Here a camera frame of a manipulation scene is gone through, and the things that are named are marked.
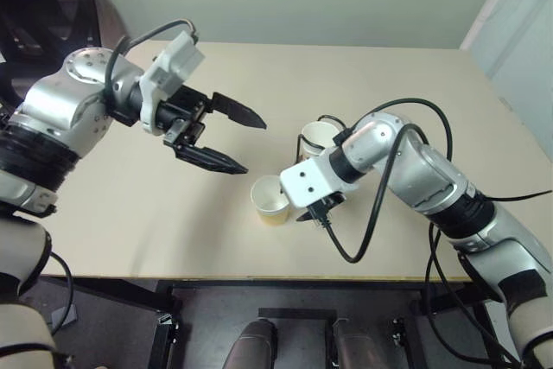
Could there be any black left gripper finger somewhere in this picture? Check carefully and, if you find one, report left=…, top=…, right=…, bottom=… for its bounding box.
left=210, top=92, right=268, bottom=130
left=173, top=143, right=250, bottom=175

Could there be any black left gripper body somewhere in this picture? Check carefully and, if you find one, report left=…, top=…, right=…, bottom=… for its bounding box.
left=156, top=86, right=213, bottom=150

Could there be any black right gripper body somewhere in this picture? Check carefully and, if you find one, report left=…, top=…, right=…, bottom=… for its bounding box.
left=309, top=192, right=346, bottom=223

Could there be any ribbed paper cup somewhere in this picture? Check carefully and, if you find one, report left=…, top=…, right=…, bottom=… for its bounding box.
left=251, top=175, right=292, bottom=228
left=301, top=121, right=341, bottom=154
left=302, top=144, right=329, bottom=162

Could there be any cream paper cup back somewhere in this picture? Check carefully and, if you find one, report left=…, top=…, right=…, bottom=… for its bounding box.
left=296, top=114, right=346, bottom=163

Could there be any black flat bar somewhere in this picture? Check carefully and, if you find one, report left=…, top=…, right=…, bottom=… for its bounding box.
left=257, top=307, right=337, bottom=322

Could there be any dark grey rounded shape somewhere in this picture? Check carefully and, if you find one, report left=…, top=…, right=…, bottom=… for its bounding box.
left=226, top=318, right=277, bottom=369

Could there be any black office chair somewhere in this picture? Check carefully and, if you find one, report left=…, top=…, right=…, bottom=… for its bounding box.
left=0, top=0, right=130, bottom=111

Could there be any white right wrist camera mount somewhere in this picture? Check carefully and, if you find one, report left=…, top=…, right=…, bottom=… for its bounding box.
left=279, top=156, right=359, bottom=221

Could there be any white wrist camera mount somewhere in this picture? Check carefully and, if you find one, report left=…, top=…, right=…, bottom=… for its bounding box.
left=279, top=156, right=359, bottom=221
left=137, top=30, right=206, bottom=136

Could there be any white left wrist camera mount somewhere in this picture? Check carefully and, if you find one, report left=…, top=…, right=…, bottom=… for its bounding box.
left=137, top=30, right=206, bottom=136

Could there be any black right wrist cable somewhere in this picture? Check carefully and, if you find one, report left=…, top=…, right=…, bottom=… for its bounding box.
left=313, top=122, right=431, bottom=264

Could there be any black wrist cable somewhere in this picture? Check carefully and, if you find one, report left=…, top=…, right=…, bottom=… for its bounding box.
left=313, top=122, right=431, bottom=264
left=103, top=18, right=200, bottom=105

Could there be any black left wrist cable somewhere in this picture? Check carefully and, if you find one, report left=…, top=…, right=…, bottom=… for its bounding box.
left=103, top=18, right=200, bottom=105

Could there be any black right upper arm cable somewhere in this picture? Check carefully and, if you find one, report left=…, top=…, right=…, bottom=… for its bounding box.
left=423, top=221, right=524, bottom=369

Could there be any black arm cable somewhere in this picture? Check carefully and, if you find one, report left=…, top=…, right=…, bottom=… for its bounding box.
left=423, top=221, right=524, bottom=369
left=45, top=230, right=76, bottom=338

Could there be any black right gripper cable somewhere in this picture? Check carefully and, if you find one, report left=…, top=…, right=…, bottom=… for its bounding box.
left=333, top=98, right=454, bottom=161

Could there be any black metal frame bracket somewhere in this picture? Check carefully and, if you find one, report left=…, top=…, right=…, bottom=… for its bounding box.
left=387, top=318, right=410, bottom=345
left=156, top=314, right=179, bottom=345

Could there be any black metal table frame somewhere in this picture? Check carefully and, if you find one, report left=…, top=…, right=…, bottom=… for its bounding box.
left=42, top=276, right=498, bottom=369

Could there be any black left upper arm cable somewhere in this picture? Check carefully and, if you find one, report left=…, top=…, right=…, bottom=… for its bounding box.
left=45, top=230, right=76, bottom=338

